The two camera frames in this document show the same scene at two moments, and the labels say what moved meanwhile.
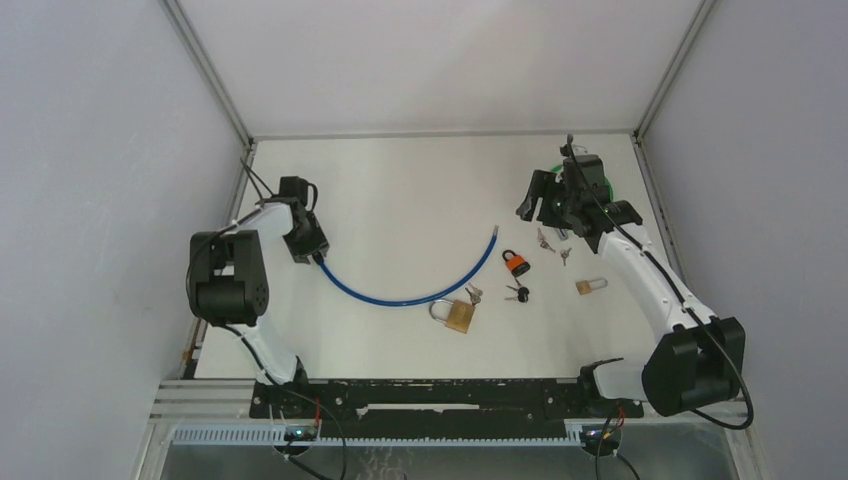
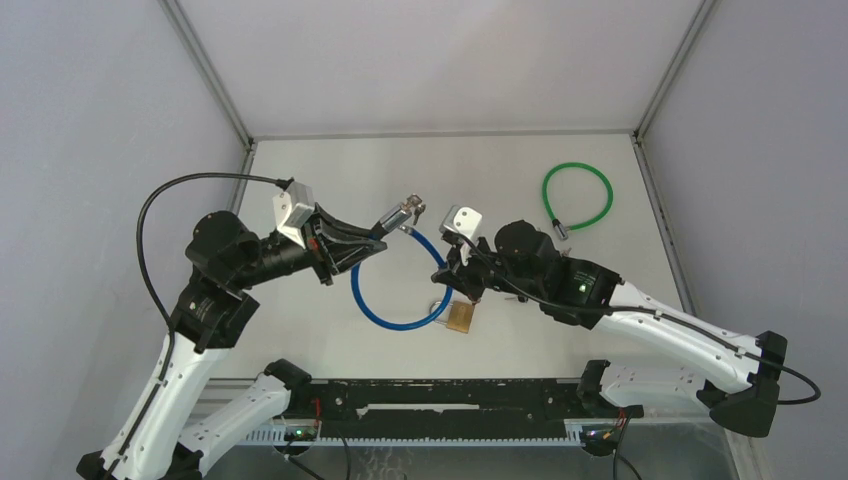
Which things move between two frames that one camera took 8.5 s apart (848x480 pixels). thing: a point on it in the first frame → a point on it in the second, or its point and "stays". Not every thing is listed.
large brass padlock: x=457 y=316 stays
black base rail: x=436 y=408 stays
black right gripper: x=544 y=184 → x=459 y=274
